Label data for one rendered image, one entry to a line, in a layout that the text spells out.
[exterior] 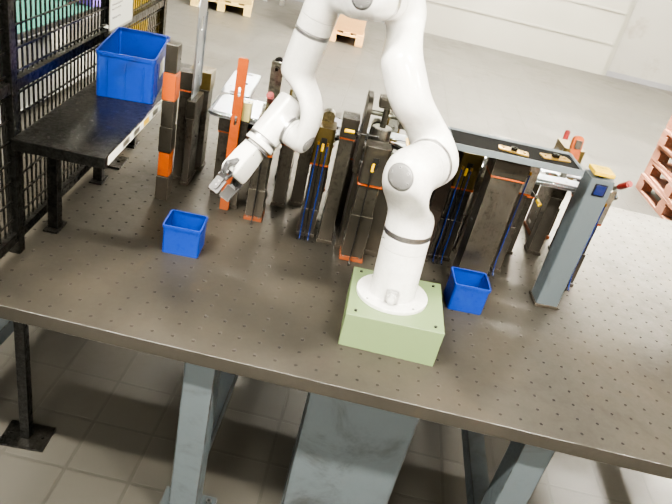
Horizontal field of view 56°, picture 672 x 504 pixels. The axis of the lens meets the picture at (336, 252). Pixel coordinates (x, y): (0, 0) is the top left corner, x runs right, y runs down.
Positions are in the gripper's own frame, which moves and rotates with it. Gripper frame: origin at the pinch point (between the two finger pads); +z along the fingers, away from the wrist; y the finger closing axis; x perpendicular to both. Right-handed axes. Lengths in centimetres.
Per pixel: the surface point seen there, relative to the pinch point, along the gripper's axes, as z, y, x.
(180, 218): 13.3, -13.8, -10.3
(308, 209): -13.1, -33.5, 12.6
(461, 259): -29, -32, 60
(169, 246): 21.0, -9.2, -5.5
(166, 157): 2.0, -23.0, -31.0
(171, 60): -21.0, -4.9, -39.3
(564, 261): -48, -35, 84
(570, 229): -55, -28, 79
